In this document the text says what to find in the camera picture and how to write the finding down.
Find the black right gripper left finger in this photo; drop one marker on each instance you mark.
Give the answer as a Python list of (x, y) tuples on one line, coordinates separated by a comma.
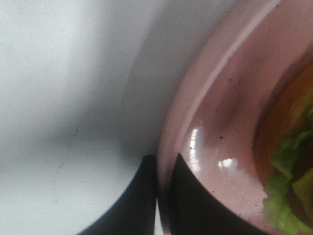
[(135, 210)]

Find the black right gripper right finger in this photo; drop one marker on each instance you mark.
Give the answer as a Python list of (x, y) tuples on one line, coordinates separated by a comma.
[(194, 211)]

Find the pink speckled plate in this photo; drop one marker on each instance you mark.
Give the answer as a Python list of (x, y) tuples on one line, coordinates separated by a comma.
[(257, 47)]

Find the burger with lettuce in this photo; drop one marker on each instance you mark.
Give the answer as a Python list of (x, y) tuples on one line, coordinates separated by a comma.
[(283, 157)]

